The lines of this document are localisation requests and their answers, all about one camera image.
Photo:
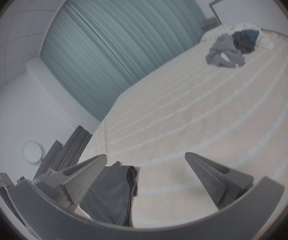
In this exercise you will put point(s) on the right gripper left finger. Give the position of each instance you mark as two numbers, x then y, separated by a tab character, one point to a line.
81	181

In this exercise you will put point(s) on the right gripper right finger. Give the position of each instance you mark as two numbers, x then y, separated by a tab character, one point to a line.
216	179

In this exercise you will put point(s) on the black T-shirt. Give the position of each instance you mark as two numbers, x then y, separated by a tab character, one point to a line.
109	196

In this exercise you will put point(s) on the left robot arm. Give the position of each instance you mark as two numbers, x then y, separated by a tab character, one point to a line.
2	180

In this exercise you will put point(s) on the bed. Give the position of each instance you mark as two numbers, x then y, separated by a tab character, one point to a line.
196	109

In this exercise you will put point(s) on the round white mirror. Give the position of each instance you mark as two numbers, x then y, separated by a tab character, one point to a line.
32	152

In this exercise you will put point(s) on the blue-green curtain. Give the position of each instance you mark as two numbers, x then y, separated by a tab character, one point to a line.
146	26
84	64

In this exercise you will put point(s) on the grey garment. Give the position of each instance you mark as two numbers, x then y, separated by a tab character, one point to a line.
223	51

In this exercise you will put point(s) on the black satin garment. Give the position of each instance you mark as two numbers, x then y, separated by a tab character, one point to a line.
242	42

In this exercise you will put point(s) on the white garment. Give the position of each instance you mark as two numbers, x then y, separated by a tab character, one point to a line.
263	41

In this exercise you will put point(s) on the white printed pillow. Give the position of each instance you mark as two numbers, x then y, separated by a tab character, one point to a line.
216	32

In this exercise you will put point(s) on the dark blue garment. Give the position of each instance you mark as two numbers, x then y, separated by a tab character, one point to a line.
251	35

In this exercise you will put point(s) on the grey bedside table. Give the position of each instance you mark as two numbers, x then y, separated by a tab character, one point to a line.
208	24

